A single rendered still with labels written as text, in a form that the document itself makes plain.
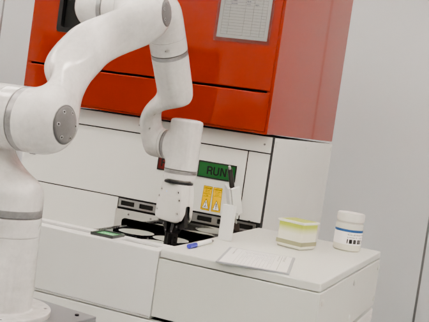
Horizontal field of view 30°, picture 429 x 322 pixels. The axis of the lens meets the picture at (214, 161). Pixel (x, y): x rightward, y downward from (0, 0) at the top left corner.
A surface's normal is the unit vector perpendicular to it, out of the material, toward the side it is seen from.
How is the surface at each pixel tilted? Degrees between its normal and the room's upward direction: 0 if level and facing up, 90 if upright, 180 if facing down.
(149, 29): 114
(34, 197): 86
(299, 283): 90
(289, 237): 90
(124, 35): 107
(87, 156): 90
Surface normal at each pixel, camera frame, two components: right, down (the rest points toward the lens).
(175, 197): -0.66, -0.09
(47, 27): -0.37, 0.00
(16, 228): 0.47, 0.12
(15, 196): 0.31, -0.03
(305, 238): 0.78, 0.15
